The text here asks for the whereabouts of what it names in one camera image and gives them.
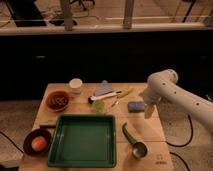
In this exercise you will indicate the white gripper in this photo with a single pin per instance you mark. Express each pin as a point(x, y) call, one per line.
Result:
point(151, 98)

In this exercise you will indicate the blue sponge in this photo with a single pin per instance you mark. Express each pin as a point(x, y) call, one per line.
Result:
point(136, 106)

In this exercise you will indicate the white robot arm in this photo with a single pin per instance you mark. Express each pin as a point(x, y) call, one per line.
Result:
point(163, 85)

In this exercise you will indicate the green plastic tray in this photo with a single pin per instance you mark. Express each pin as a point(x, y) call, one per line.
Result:
point(83, 141)

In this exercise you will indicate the wooden table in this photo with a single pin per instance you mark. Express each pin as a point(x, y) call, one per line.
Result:
point(149, 131)

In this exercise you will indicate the grey blue cloth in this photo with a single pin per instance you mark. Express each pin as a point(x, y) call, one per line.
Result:
point(103, 88)

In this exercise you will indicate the light green small object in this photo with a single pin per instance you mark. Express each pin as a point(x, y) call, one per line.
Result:
point(98, 106)

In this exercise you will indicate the white cup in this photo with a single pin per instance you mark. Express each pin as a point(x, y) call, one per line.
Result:
point(76, 85)

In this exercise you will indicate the orange bowl with contents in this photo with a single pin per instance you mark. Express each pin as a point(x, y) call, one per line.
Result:
point(57, 101)

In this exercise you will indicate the black marker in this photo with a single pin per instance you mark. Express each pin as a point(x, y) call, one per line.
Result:
point(47, 126)

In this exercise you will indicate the orange fruit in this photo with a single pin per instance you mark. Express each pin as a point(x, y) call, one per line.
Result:
point(39, 143)

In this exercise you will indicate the dark brown bowl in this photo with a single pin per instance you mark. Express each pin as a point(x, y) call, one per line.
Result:
point(27, 147)

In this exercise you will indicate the yellow handled knife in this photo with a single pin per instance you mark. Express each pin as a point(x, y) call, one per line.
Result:
point(122, 94)

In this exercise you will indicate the green handled metal scoop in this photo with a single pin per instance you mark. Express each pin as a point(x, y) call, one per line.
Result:
point(139, 149)

